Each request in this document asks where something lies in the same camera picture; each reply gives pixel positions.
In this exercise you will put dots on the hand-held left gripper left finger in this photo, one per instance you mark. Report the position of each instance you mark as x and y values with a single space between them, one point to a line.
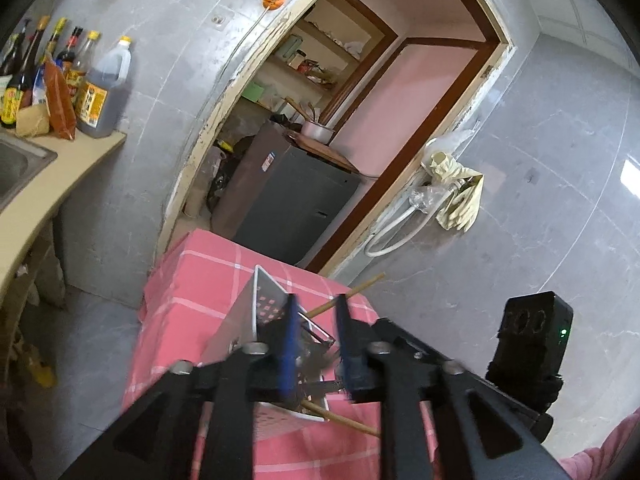
289 345

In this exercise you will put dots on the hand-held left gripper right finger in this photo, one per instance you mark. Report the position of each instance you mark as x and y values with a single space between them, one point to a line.
346 345

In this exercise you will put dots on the white perforated utensil holder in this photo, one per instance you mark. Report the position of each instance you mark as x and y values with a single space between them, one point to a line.
235 325

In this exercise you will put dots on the wooden chopstick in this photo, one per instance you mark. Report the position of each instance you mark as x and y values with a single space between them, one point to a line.
360 287

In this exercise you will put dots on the person's right forearm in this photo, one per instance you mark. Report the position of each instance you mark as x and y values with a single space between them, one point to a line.
610 450

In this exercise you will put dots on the pink checked tablecloth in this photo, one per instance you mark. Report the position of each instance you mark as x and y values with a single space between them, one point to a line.
190 280

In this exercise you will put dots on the grey cabinet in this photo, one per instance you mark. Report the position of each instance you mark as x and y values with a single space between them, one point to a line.
290 195

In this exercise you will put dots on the yellow rubber glove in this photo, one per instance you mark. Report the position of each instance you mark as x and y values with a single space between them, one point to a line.
442 165
462 200

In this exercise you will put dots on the wooden cutting board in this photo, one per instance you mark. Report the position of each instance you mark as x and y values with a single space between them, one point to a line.
325 156

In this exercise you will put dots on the metal pot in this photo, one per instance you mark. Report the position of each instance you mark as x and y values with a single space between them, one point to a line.
317 131

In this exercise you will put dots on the clear plastic bag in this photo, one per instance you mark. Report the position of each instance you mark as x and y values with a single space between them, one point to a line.
450 139

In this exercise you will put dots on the yellow plastic item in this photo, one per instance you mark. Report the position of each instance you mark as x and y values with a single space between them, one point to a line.
42 372

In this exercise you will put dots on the green box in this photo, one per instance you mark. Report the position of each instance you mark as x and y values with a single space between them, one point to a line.
254 92

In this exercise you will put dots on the beige countertop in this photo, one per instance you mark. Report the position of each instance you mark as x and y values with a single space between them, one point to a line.
75 160

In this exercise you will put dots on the green canister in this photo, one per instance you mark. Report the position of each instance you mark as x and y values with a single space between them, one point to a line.
294 47

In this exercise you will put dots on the wooden shelf unit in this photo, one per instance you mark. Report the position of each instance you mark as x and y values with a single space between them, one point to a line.
327 40

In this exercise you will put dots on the large oil jug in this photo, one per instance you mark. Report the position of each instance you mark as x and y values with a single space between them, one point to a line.
102 95

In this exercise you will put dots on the metal sink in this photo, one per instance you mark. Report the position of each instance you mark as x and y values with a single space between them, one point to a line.
15 165

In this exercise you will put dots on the orange spice packet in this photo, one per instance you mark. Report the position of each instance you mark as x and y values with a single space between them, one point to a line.
59 100

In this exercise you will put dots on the beige packet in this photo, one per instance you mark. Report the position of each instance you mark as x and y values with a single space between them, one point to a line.
32 121

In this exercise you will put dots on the clear bottle yellow cap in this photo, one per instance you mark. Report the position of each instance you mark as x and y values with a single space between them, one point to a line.
82 67

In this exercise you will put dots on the dark sauce bottle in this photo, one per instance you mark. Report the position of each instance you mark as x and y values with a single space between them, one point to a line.
50 45
17 95
69 52
11 52

